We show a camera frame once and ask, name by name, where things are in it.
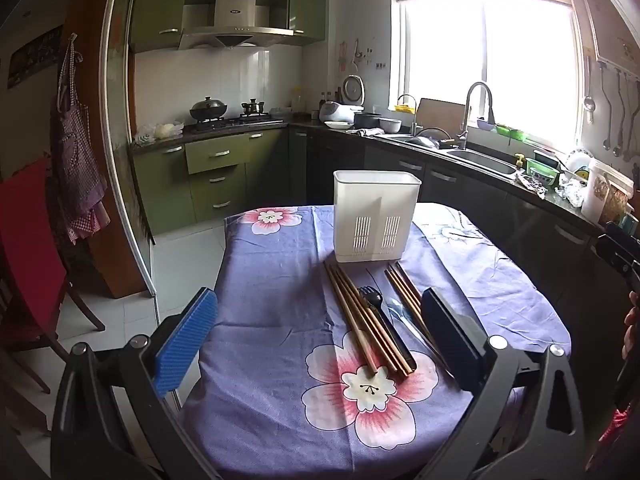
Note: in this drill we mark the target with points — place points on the white plastic jar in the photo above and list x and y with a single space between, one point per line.
595 195

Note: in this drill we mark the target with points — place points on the green lower cabinets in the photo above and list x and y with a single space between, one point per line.
165 185

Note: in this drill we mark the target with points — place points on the hanging steel ladle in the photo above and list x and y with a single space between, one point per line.
618 150
606 142
590 105

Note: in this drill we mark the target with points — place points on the gas stove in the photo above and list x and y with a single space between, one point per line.
235 122

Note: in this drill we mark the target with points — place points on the dark wall poster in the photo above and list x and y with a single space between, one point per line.
35 57

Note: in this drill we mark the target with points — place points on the white plastic bag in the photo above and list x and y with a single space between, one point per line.
165 130

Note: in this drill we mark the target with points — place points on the black plastic fork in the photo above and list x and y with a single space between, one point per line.
395 335

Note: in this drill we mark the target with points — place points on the steel range hood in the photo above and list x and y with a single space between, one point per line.
235 10

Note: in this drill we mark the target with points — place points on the yellow small tap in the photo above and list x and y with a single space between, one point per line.
520 161

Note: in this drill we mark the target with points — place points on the hanging wall ornament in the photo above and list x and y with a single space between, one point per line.
344 57

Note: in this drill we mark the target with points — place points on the purple floral tablecloth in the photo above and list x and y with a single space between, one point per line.
280 285

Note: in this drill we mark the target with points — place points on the checked purple apron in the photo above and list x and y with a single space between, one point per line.
77 160

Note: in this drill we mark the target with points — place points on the yellow basket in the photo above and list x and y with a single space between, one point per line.
406 107

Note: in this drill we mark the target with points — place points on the green plastic basin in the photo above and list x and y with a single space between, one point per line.
542 170

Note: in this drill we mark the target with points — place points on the grey dish cloth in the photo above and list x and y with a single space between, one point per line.
367 132

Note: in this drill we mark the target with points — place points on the white plate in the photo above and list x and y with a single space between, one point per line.
338 125

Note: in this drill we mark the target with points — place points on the green cabinets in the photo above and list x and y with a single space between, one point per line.
165 185
160 5

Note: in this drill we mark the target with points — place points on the steel double sink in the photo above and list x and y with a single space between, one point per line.
480 160

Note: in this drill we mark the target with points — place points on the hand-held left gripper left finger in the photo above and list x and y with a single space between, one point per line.
185 345

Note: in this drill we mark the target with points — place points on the clear plastic spoon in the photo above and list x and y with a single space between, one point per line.
397 307

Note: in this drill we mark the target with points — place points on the steel kitchen faucet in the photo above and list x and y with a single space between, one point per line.
462 130

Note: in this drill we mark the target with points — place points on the black cooking pot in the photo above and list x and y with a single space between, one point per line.
367 121

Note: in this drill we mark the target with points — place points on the kitchen window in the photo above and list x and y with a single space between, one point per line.
525 60

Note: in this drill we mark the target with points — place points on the green upper cabinets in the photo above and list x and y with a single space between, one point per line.
160 5

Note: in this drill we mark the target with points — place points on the black pan in sink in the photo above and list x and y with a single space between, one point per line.
427 141

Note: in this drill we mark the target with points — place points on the steel pot with lid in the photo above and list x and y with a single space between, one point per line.
253 107

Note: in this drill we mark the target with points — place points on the crumpled foil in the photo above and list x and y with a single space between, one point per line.
572 194

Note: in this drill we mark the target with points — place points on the white bowl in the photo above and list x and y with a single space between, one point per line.
390 125

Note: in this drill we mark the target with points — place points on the white plastic utensil holder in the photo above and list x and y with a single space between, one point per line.
375 200

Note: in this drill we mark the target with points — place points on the person's right hand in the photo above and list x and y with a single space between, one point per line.
633 325

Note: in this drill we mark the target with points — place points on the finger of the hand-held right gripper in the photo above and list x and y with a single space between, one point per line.
622 252

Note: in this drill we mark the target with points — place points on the black wok with lid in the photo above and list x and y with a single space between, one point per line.
207 108

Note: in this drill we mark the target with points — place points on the red wooden chair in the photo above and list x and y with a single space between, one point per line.
30 240

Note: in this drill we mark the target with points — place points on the white dish plates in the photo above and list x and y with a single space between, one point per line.
580 162

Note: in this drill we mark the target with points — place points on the green sill containers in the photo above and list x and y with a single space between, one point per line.
510 133

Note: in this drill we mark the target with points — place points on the wooden cutting board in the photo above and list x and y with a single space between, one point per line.
440 115

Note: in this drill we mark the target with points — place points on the person's right forearm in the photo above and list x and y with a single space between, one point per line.
617 435

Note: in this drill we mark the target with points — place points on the dark crumpled wrapper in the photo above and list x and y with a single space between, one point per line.
531 185

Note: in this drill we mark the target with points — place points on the dark lower cabinets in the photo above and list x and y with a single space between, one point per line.
450 180

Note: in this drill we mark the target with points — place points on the purple small bowl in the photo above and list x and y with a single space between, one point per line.
485 124

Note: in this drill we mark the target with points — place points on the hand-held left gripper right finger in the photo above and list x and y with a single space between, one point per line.
450 340

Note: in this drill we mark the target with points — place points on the yellow oil bottle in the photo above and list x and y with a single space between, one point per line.
298 100

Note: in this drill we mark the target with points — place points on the sliding glass door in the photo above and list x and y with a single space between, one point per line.
117 110

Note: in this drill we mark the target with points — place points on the white rice cooker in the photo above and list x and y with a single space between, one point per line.
336 111

